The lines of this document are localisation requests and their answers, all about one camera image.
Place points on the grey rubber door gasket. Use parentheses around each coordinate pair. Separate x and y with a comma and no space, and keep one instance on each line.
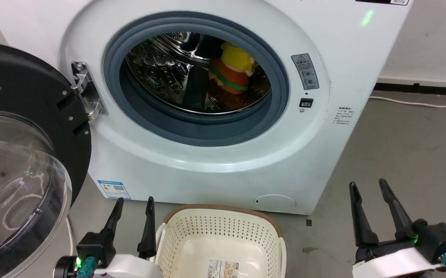
(207,129)

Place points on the printed product label sticker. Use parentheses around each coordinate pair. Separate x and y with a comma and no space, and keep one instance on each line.
(223,269)

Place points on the grey warning label sticker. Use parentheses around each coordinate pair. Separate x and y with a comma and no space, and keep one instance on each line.
(305,72)

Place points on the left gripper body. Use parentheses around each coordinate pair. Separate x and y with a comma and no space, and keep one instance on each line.
(130,268)

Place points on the black washer control panel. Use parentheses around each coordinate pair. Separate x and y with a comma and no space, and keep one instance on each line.
(381,1)

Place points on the black door latch slot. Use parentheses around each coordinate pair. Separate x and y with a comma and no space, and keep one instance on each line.
(306,103)

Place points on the white front-load washing machine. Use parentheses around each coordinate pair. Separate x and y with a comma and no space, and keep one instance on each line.
(215,170)

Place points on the yellow orange plush toy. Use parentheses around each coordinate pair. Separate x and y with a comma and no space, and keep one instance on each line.
(232,75)

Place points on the chrome door hinge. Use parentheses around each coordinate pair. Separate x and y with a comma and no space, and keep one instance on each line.
(87,92)

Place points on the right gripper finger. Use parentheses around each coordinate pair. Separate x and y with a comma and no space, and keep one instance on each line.
(360,220)
(397,212)

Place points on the round white filter cover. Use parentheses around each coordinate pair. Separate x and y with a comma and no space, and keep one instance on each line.
(275,202)

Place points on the stainless steel washer drum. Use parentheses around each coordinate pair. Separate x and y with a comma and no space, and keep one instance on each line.
(161,69)

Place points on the blue energy label sticker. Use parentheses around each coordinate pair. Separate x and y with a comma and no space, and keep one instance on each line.
(113,189)

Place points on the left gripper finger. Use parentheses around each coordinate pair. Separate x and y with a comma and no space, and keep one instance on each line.
(105,237)
(148,231)

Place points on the cream perforated laundry basket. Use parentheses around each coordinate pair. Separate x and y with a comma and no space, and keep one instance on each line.
(215,239)

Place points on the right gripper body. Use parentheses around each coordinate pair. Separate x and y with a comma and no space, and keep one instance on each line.
(408,256)

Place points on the black washer door clear glass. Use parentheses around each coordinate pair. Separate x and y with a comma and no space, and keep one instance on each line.
(18,116)

